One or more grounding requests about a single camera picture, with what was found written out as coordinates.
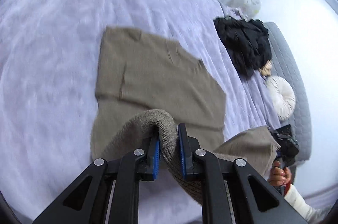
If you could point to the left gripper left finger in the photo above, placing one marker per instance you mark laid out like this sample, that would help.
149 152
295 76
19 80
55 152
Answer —
106 191

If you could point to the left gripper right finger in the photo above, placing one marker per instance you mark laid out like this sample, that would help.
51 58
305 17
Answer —
232 192

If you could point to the beige knit sweater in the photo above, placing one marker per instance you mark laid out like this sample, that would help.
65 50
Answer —
147 85

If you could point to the white sleeve forearm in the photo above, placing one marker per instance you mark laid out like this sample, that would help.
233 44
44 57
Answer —
310 214

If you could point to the black clothing pile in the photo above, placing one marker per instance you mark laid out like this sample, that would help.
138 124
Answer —
247 43

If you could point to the right hand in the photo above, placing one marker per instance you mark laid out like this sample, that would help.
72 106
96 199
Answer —
280 177

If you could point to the round cream cushion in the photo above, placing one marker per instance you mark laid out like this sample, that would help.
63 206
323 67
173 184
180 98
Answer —
282 96

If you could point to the white stuffed toy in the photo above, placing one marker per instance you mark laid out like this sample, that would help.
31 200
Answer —
248 8

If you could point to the white textured bedspread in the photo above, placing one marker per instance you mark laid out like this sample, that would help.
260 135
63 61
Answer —
49 59

